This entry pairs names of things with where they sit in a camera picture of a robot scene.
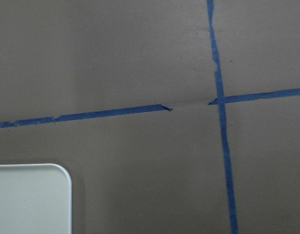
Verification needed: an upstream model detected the cream rectangular tray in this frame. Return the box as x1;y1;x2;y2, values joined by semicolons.
0;163;72;234

